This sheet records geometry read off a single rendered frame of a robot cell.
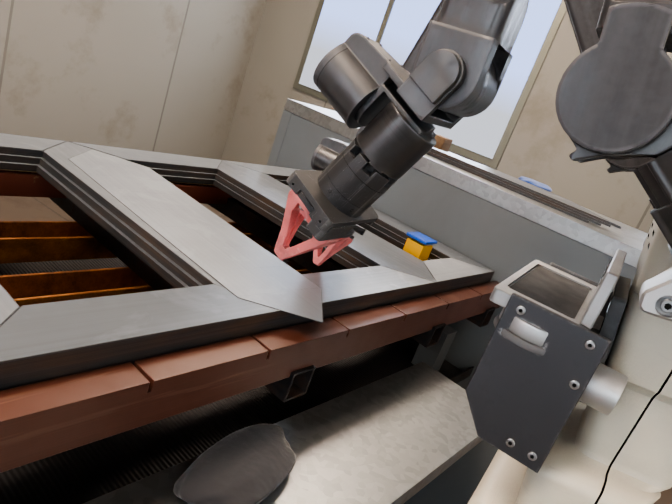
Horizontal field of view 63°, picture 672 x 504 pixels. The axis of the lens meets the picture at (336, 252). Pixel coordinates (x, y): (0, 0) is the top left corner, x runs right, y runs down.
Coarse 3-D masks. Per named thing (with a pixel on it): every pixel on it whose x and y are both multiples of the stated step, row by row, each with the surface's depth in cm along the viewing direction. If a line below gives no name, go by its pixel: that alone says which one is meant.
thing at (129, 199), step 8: (112, 192) 100; (120, 192) 101; (128, 192) 103; (136, 192) 104; (144, 192) 106; (120, 200) 97; (128, 200) 99; (136, 200) 100; (144, 200) 102; (152, 200) 103; (160, 200) 105; (168, 200) 106; (176, 200) 108; (184, 200) 110; (192, 200) 111; (160, 208) 100; (168, 208) 102; (176, 208) 103; (184, 208) 105; (192, 208) 107; (200, 208) 108
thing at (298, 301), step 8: (320, 288) 91; (240, 296) 78; (248, 296) 79; (256, 296) 79; (264, 296) 80; (272, 296) 81; (280, 296) 82; (288, 296) 83; (296, 296) 84; (304, 296) 85; (312, 296) 86; (320, 296) 88; (264, 304) 78; (272, 304) 79; (280, 304) 80; (288, 304) 81; (296, 304) 82; (304, 304) 83; (312, 304) 84; (320, 304) 85; (288, 312) 78; (296, 312) 79
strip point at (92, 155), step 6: (90, 150) 120; (78, 156) 113; (84, 156) 114; (90, 156) 116; (96, 156) 117; (102, 156) 119; (108, 156) 120; (114, 156) 122; (102, 162) 114; (108, 162) 116; (114, 162) 117; (120, 162) 119; (126, 162) 120; (132, 162) 122
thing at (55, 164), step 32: (0, 160) 103; (32, 160) 107; (64, 160) 108; (128, 160) 123; (64, 192) 101; (96, 192) 97; (256, 192) 135; (128, 224) 91; (384, 224) 153; (160, 256) 85; (352, 256) 118; (416, 288) 110; (448, 288) 124; (256, 320) 75; (288, 320) 81; (64, 352) 54; (96, 352) 57; (128, 352) 60; (160, 352) 64; (0, 384) 50
